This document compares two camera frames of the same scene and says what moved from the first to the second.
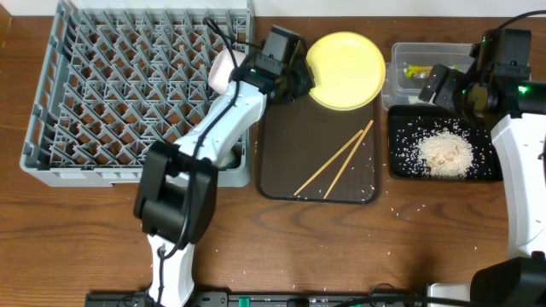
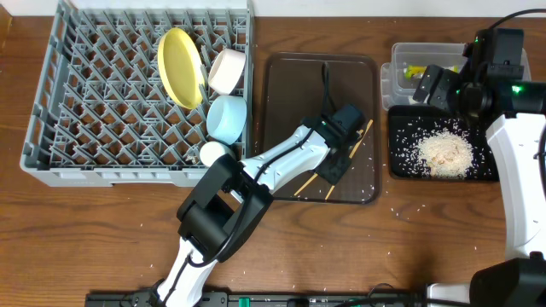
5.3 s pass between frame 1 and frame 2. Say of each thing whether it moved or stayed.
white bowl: stayed
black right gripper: stayed
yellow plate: moved
